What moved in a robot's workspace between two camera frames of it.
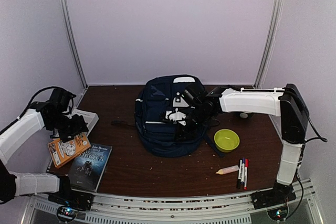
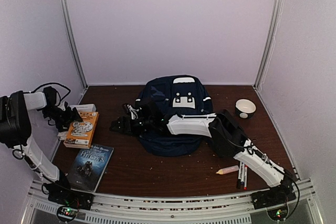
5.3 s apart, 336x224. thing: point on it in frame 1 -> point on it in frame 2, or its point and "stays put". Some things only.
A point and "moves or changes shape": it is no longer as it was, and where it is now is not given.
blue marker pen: x=242 y=181 stays put
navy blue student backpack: x=158 y=95 stays put
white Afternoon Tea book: x=91 y=118 -> x=63 y=136
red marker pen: x=246 y=166 stays put
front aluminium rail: x=208 y=208 stays put
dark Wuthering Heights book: x=86 y=169 stays put
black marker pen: x=239 y=181 stays put
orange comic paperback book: x=62 y=152 moves or changes shape
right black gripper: x=189 y=134 -> x=122 y=121
